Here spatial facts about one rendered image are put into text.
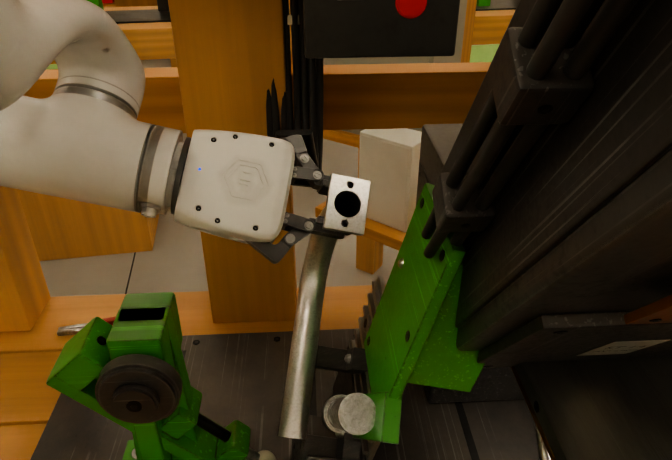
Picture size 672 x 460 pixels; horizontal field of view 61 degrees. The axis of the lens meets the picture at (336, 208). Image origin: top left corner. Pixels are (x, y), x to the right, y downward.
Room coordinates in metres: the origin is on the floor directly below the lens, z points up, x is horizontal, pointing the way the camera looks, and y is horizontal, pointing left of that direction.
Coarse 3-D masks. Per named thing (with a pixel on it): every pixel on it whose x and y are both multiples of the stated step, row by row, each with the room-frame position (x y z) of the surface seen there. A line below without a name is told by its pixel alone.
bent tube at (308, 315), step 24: (336, 192) 0.48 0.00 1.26; (360, 192) 0.49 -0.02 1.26; (336, 216) 0.47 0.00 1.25; (360, 216) 0.47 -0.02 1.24; (312, 240) 0.54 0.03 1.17; (336, 240) 0.54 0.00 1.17; (312, 264) 0.54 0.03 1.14; (312, 288) 0.52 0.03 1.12; (312, 312) 0.50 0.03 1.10; (312, 336) 0.48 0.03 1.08; (312, 360) 0.46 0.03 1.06; (288, 384) 0.44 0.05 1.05; (312, 384) 0.45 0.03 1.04; (288, 408) 0.42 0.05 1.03; (288, 432) 0.40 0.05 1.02
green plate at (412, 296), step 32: (416, 224) 0.47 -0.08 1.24; (416, 256) 0.44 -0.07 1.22; (448, 256) 0.37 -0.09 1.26; (416, 288) 0.41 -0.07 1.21; (448, 288) 0.37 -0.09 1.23; (384, 320) 0.45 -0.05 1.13; (416, 320) 0.38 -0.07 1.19; (448, 320) 0.38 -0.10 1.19; (384, 352) 0.42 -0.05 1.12; (416, 352) 0.37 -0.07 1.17; (448, 352) 0.38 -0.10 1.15; (384, 384) 0.39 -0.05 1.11; (448, 384) 0.39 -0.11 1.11
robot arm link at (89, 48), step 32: (0, 0) 0.36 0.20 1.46; (32, 0) 0.43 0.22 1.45; (64, 0) 0.46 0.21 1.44; (0, 32) 0.36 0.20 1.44; (32, 32) 0.39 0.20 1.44; (64, 32) 0.42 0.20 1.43; (96, 32) 0.47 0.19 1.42; (0, 64) 0.35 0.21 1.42; (32, 64) 0.38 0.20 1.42; (64, 64) 0.51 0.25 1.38; (96, 64) 0.51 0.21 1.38; (128, 64) 0.52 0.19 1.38; (0, 96) 0.36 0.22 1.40; (128, 96) 0.51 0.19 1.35
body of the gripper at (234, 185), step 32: (192, 160) 0.48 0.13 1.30; (224, 160) 0.48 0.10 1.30; (256, 160) 0.49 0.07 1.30; (288, 160) 0.49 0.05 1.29; (192, 192) 0.45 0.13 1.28; (224, 192) 0.46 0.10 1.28; (256, 192) 0.46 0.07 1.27; (288, 192) 0.47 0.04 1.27; (192, 224) 0.45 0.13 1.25; (224, 224) 0.44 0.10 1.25; (256, 224) 0.45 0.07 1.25
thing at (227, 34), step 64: (192, 0) 0.73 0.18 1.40; (256, 0) 0.74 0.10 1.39; (192, 64) 0.73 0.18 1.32; (256, 64) 0.74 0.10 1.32; (192, 128) 0.73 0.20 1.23; (256, 128) 0.74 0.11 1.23; (0, 192) 0.75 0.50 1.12; (0, 256) 0.71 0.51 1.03; (256, 256) 0.73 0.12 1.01; (0, 320) 0.71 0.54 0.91; (256, 320) 0.73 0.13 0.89
